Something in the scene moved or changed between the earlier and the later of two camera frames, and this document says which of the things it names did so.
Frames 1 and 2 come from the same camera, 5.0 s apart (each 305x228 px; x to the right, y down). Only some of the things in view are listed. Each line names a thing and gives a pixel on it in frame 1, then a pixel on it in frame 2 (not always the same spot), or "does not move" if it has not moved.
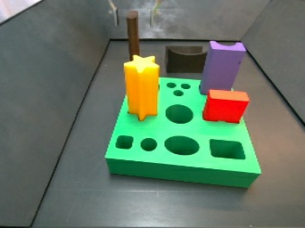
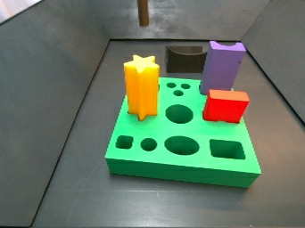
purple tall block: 220,65 does not move
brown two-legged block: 132,24 -> 143,12
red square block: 224,105 does not move
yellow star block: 142,82 does not move
